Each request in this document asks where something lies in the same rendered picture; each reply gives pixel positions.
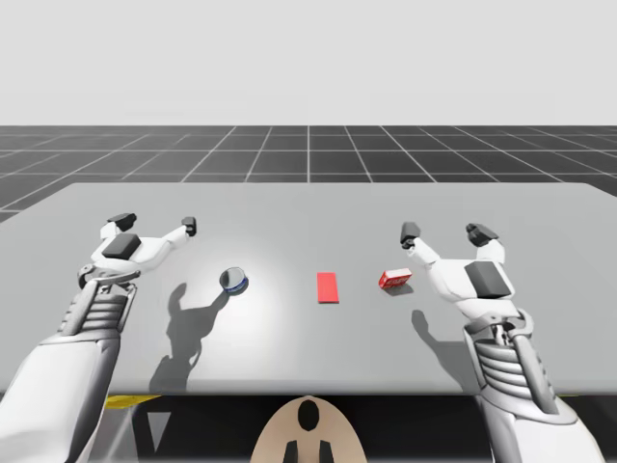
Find tan robot part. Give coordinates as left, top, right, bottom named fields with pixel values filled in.
left=250, top=394, right=369, bottom=463

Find pink pad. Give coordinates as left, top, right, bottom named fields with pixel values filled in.
left=316, top=271, right=341, bottom=306

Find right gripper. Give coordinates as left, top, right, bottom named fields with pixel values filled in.
left=399, top=221, right=517, bottom=315

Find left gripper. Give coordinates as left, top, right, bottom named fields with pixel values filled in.
left=89, top=211, right=199, bottom=274

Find red and white carton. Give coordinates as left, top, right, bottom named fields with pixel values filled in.
left=378, top=268, right=415, bottom=292

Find blue flat can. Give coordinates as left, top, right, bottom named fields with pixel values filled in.
left=219, top=266, right=251, bottom=296

